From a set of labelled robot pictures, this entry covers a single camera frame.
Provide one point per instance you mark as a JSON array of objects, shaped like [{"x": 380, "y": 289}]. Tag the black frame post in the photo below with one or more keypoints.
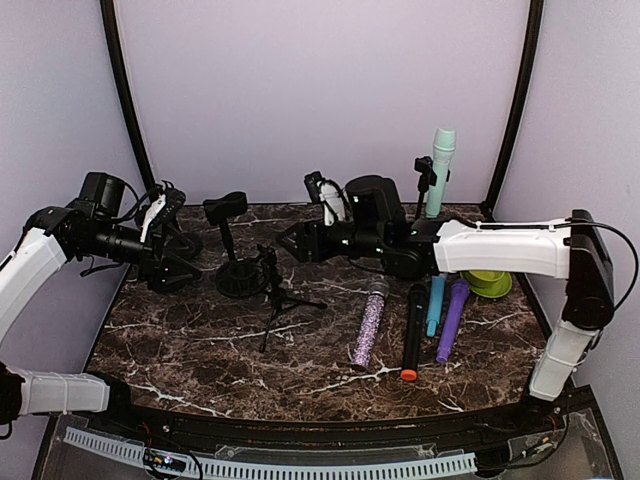
[
  {"x": 517, "y": 108},
  {"x": 124, "y": 93}
]

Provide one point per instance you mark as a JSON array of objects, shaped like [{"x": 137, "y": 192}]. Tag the black round-base stand clamp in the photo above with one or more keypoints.
[{"x": 227, "y": 235}]

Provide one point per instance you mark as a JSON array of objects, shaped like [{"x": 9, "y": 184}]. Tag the black tripod shock-mount stand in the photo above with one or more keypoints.
[{"x": 279, "y": 299}]

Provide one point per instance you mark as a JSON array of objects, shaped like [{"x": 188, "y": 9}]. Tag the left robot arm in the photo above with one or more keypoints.
[{"x": 90, "y": 226}]

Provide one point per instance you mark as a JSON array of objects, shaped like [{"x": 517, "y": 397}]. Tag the silver glitter microphone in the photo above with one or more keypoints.
[{"x": 371, "y": 319}]

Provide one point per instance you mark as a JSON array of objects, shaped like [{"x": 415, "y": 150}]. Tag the black round-base stand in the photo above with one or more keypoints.
[
  {"x": 423, "y": 165},
  {"x": 171, "y": 273},
  {"x": 184, "y": 244}
]

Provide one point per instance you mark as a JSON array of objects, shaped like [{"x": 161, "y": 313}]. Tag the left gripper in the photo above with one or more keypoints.
[{"x": 152, "y": 236}]

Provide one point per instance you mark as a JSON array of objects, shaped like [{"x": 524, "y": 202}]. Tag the green circuit board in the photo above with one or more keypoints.
[{"x": 159, "y": 461}]

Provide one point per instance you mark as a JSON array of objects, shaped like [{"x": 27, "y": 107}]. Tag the right black frame post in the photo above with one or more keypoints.
[{"x": 517, "y": 108}]

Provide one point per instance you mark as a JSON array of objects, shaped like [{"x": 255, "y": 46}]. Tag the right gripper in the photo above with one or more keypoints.
[{"x": 307, "y": 232}]

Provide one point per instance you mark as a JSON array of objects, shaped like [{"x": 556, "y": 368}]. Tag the left black frame post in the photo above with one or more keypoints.
[{"x": 124, "y": 93}]

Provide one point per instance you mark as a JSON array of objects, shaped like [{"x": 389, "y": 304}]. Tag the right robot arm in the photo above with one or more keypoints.
[{"x": 367, "y": 220}]

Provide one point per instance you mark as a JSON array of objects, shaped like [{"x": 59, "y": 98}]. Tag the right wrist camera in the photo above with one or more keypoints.
[{"x": 329, "y": 195}]

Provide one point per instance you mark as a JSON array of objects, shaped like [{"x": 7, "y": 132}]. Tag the purple microphone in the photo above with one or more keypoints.
[{"x": 460, "y": 291}]

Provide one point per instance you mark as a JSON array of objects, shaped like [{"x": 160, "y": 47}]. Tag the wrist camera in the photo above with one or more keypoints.
[
  {"x": 162, "y": 211},
  {"x": 329, "y": 195}
]

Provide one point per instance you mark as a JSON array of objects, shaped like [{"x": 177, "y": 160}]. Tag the blue microphone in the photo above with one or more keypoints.
[{"x": 434, "y": 312}]

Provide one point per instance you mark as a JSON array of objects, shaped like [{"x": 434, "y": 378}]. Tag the mint green microphone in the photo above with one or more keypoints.
[{"x": 444, "y": 146}]

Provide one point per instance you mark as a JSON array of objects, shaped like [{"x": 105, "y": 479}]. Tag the lime green bowl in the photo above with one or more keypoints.
[{"x": 488, "y": 284}]

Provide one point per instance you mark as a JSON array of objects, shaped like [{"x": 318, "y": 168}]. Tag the white slotted cable duct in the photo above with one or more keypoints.
[{"x": 244, "y": 463}]

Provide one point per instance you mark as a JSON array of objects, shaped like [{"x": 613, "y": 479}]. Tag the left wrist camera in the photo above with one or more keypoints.
[{"x": 162, "y": 211}]

